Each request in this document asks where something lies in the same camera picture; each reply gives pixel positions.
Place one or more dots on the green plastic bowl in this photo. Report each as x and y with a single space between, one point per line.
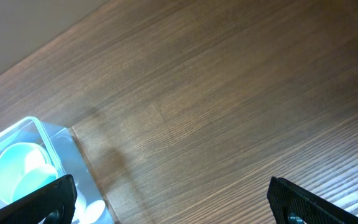
17 160

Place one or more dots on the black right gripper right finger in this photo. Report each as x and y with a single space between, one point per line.
292 204

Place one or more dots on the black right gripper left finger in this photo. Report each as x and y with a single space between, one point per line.
53 203

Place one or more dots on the green plastic cup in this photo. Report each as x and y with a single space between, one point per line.
33 180

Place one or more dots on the clear plastic container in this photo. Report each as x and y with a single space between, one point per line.
63 153

